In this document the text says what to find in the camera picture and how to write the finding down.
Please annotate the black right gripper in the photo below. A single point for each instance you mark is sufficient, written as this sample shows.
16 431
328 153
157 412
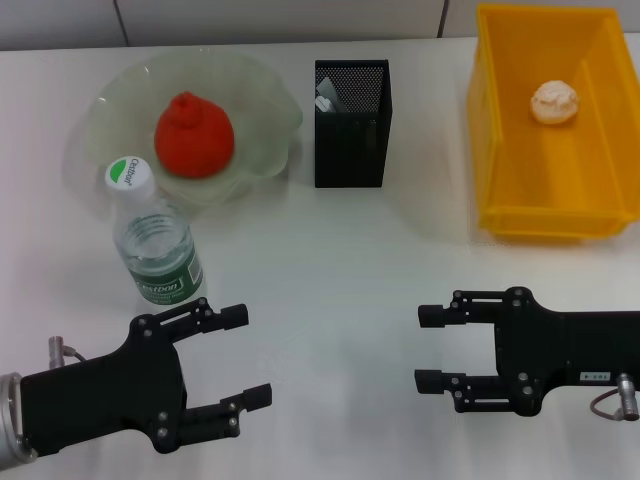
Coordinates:
560 350

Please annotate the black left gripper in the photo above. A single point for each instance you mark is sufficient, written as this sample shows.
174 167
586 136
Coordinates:
105 400

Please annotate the clear green-label water bottle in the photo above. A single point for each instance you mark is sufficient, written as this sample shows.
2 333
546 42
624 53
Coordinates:
155 250

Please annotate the orange fruit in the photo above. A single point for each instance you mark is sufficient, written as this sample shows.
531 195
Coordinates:
195 135

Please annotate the white paper ball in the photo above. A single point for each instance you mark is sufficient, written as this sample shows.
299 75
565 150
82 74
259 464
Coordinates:
555 102

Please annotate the green utility knife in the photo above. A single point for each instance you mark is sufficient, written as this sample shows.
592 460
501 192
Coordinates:
322 106

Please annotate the grey marker pen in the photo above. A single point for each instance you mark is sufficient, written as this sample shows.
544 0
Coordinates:
332 92

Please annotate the black mesh pen holder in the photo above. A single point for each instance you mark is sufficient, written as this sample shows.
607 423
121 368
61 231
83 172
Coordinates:
350 150

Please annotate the clear wavy glass fruit plate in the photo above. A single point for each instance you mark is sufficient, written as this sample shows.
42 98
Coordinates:
260 110

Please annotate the yellow plastic bin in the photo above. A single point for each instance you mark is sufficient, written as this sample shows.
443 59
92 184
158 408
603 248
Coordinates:
550 165

